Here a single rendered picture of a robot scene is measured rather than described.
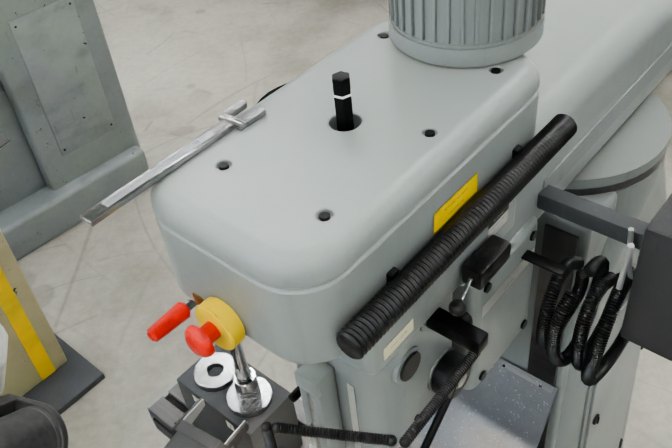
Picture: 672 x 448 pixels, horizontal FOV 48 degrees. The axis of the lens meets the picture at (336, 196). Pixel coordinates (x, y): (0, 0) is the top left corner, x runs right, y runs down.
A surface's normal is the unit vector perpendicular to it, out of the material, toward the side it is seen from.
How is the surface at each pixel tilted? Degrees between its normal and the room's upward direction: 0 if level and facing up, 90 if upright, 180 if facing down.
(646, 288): 90
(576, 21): 0
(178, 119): 0
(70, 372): 0
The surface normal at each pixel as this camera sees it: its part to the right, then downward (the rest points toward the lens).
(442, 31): -0.44, 0.61
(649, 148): -0.09, -0.76
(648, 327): -0.64, 0.54
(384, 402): 0.18, 0.62
